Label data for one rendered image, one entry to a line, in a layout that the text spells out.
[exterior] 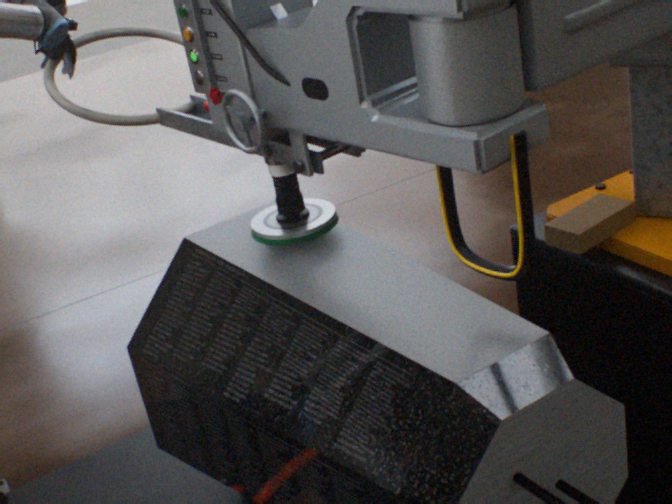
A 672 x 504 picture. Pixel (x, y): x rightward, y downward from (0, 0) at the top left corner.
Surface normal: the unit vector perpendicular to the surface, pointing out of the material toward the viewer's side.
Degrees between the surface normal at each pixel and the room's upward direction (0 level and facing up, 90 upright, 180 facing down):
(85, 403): 0
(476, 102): 90
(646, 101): 90
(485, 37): 90
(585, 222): 0
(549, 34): 90
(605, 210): 0
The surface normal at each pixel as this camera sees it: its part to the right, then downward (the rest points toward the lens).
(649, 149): -0.48, 0.46
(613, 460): 0.54, 0.28
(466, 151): -0.75, 0.40
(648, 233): -0.17, -0.89
